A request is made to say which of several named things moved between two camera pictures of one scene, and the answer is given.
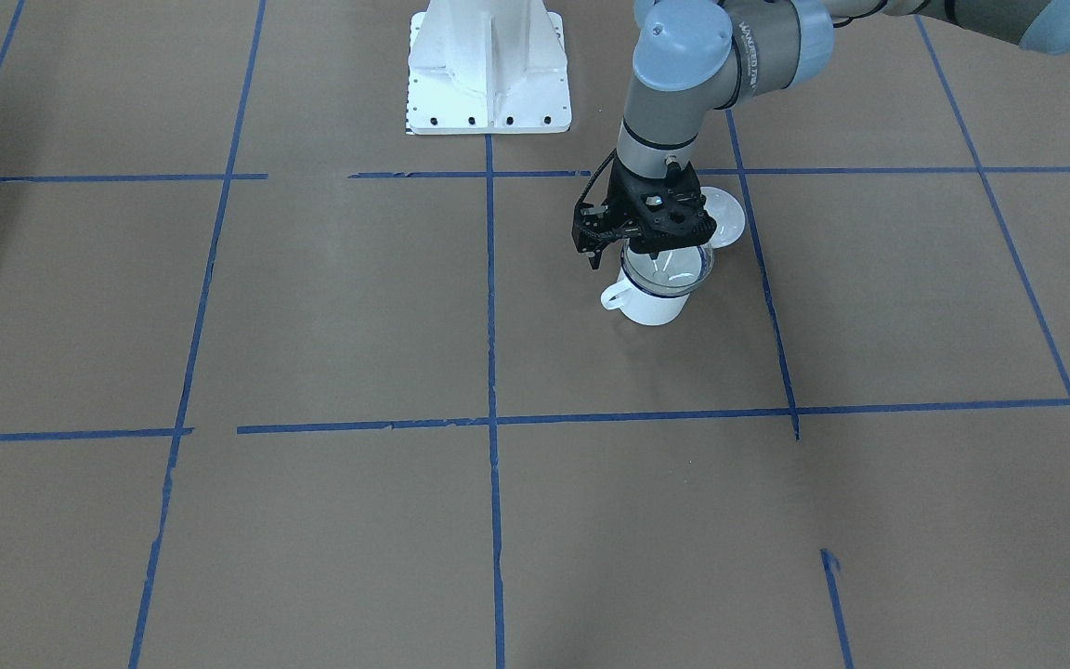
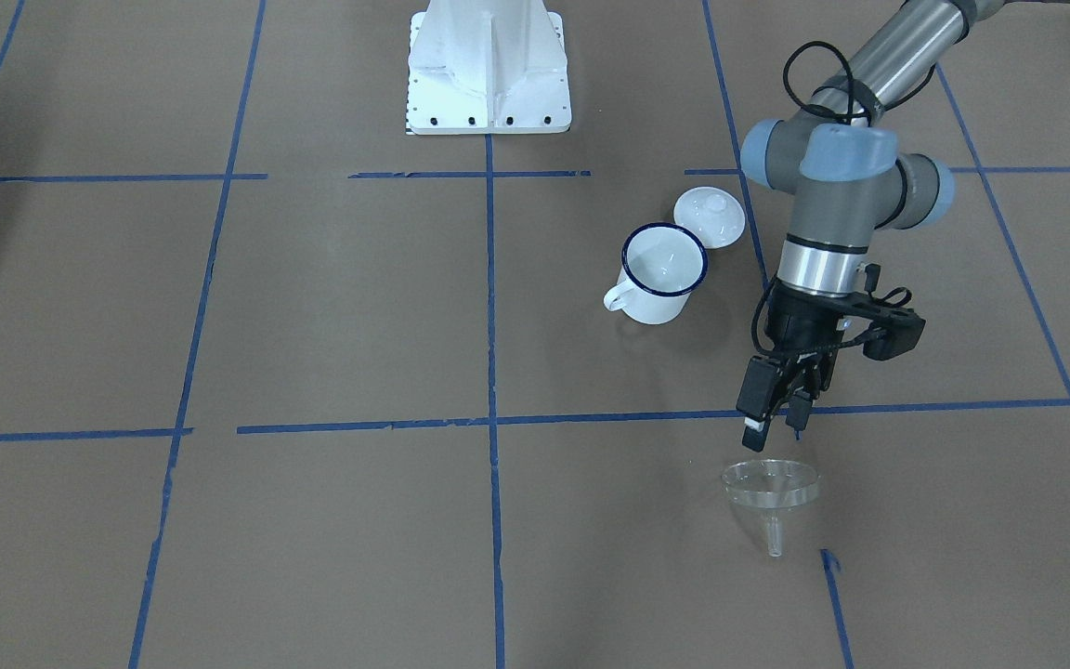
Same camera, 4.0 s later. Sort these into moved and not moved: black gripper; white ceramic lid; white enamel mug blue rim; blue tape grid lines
Moved: black gripper
Not moved: blue tape grid lines; white enamel mug blue rim; white ceramic lid
